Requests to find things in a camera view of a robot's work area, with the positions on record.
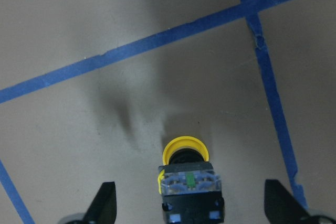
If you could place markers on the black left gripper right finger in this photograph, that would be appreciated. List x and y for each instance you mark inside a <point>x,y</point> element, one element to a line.
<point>281,207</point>

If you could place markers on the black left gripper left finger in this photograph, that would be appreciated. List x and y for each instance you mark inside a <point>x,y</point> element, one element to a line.
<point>103,207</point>

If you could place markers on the yellow push button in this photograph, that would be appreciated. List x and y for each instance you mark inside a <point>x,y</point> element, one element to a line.
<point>191,190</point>

